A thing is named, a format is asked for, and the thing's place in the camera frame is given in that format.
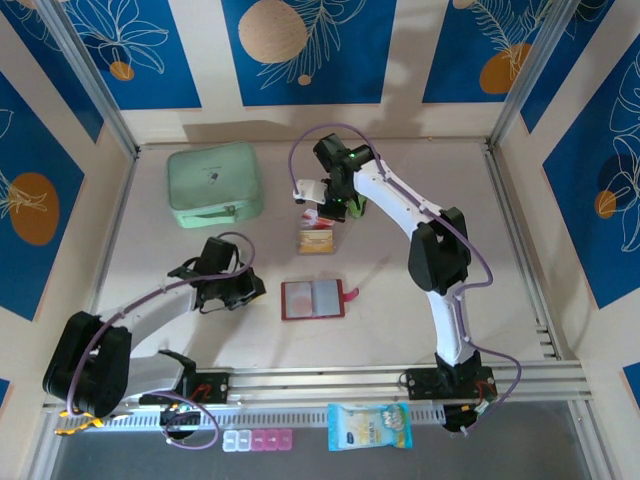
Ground slotted grey cable tray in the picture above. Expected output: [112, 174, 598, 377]
[47, 405, 449, 432]

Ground gold orange card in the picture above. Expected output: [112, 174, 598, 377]
[298, 229, 335, 254]

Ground red card holder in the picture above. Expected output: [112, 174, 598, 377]
[279, 278, 361, 322]

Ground wide aluminium base rail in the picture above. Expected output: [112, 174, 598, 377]
[42, 362, 596, 409]

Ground blue wet wipes packet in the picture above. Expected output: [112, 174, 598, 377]
[327, 401, 415, 453]

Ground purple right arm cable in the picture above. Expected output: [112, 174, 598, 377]
[288, 122, 524, 439]

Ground aluminium table side rail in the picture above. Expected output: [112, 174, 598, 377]
[482, 142, 576, 364]

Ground mint green zip pouch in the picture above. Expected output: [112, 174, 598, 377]
[166, 141, 265, 230]

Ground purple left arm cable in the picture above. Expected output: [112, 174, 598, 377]
[64, 230, 257, 454]

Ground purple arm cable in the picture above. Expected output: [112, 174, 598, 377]
[64, 230, 257, 454]
[288, 122, 524, 439]

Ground white pink pill organizer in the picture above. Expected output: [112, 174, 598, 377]
[222, 428, 294, 454]

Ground aluminium frame post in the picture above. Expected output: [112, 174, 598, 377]
[489, 0, 576, 146]
[37, 0, 140, 157]

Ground white pink chip card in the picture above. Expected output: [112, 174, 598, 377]
[282, 282, 313, 318]

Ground yellow black pliers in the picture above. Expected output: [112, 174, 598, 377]
[53, 409, 134, 436]

